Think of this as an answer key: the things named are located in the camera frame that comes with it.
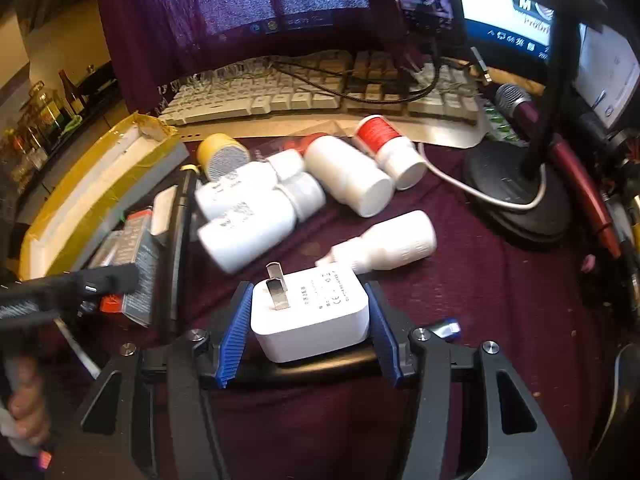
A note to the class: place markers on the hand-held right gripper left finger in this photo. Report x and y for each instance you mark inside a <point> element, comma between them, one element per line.
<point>235,335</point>

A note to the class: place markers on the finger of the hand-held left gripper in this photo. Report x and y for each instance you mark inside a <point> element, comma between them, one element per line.
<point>105,280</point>

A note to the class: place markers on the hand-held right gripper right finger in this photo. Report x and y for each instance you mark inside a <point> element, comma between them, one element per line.
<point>387,340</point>

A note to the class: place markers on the white charger plug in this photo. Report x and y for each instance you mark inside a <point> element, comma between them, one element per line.
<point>310,320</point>

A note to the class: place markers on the yellow-taped white tray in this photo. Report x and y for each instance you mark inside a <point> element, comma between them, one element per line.
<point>100,180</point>

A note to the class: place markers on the white dropper bottle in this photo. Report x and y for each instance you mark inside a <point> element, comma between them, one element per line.
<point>395,240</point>

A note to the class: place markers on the black marker beige cap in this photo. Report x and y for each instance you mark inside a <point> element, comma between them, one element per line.
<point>189,220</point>

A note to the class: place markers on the large white bottle black print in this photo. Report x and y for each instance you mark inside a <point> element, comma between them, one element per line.
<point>250,232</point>

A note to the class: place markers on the small white bottle black print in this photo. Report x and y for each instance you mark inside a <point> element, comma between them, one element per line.
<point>235,187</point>

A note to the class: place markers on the white bottle red print label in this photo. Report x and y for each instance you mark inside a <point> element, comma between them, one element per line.
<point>350,175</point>

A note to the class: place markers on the person's left hand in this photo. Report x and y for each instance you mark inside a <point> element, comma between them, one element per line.
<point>27,405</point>

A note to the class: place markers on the grey box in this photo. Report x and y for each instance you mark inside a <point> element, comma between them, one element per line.
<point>142,265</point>

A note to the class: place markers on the white flat strip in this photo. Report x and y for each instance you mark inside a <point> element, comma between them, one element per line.
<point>162,215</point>

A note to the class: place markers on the maroon tablecloth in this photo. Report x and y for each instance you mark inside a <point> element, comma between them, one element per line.
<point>475,285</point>

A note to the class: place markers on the green rag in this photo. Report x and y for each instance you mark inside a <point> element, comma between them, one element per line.
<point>74,121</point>

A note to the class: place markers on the cooking oil bottle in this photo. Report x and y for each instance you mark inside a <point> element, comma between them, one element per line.
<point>47,112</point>

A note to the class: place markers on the dark sauce bottle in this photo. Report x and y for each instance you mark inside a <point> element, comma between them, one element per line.
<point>71,95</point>

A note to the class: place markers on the black gooseneck stand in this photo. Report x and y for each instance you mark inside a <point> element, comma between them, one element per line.
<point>515,195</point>

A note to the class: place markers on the red wrapped white bottle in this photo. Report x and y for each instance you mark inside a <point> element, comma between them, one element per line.
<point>390,145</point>

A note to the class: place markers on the small pink item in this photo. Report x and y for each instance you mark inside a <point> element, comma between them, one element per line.
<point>589,263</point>

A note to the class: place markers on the purple fringed cloth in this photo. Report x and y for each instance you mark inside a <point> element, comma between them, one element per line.
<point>150,60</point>

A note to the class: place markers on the white computer keyboard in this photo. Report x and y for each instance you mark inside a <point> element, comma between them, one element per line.
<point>250,100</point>

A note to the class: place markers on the green pill blister pack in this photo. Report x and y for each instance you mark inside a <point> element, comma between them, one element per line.
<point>502,125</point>

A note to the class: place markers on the maroon microphone silver grille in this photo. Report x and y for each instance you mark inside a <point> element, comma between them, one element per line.
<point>565,160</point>

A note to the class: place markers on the black phone holder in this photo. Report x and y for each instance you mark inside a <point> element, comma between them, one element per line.
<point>452,5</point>

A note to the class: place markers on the uncovered computer monitor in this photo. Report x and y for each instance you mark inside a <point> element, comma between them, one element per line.
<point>500,15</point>

